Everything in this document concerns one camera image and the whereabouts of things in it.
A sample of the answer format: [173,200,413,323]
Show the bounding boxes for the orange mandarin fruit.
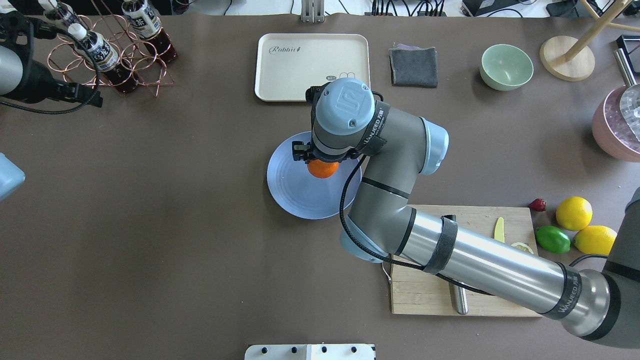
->
[306,159,340,179]

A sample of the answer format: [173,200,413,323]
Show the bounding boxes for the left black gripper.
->
[0,11,103,109]

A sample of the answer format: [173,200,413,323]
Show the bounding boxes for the yellow lemon upper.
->
[555,196,594,231]

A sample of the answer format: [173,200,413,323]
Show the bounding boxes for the yellow plastic knife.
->
[493,216,505,243]

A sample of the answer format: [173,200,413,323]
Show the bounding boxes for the wooden cup stand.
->
[539,0,640,82]

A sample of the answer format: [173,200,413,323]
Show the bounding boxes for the bamboo cutting board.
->
[390,205,540,318]

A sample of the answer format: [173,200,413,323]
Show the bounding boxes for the steel muddler black tip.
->
[440,214,469,316]

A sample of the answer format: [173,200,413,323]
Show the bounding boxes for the blue round plate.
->
[266,131,358,220]

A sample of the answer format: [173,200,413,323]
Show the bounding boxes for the tea bottle right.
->
[121,0,178,65]

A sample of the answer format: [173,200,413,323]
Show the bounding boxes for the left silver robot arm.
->
[0,7,103,116]

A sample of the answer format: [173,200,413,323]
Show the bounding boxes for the tea bottle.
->
[121,0,178,65]
[68,23,138,94]
[38,0,86,32]

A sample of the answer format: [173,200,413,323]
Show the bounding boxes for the yellow lemon lower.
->
[573,225,618,256]

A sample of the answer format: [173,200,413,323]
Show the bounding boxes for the grey folded cloth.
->
[389,44,439,89]

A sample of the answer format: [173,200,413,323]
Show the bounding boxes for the cream rabbit tray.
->
[254,33,371,102]

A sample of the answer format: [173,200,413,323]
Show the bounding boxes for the tea bottle left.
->
[38,0,86,32]

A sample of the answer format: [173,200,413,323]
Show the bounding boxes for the red strawberry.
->
[527,198,547,212]

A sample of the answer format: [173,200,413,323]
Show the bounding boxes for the mint green bowl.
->
[480,44,534,91]

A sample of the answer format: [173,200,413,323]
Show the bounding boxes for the copper wire bottle rack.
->
[46,0,174,96]

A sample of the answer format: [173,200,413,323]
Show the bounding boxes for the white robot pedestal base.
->
[244,342,377,360]

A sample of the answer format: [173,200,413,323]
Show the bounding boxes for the lemon slice upper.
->
[510,242,535,255]

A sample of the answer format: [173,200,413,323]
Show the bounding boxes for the yellow lemon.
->
[555,196,594,231]
[573,225,618,256]

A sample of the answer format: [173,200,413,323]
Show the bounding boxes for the tea bottle middle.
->
[68,23,138,94]

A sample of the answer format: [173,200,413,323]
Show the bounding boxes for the green lime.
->
[535,225,572,255]

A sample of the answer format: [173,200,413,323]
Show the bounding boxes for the steel ice scoop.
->
[614,48,640,141]

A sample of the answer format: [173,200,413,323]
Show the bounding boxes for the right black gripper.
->
[292,85,330,164]

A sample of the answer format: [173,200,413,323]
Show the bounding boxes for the pink bowl with ice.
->
[591,86,640,163]

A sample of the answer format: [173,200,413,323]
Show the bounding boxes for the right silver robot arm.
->
[292,77,640,349]

